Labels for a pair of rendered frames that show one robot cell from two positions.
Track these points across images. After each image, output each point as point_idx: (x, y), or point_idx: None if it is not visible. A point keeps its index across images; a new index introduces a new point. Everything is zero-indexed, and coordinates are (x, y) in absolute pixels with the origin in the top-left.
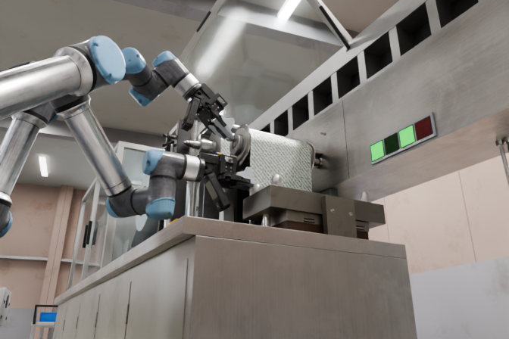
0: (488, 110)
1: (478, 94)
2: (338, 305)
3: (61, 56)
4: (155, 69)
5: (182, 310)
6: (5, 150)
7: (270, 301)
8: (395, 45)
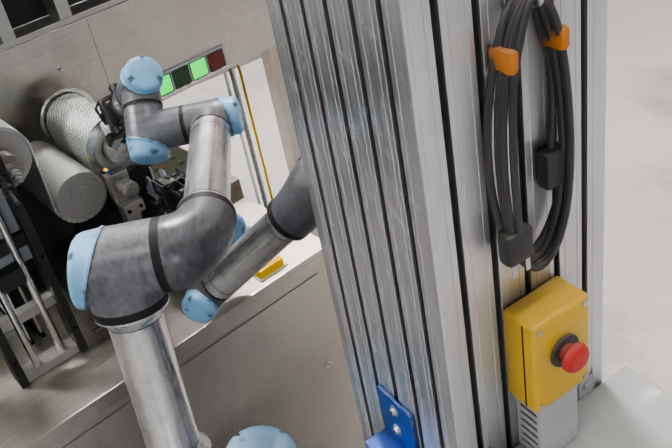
0: (267, 44)
1: (259, 30)
2: None
3: None
4: (159, 99)
5: (322, 307)
6: (180, 371)
7: None
8: None
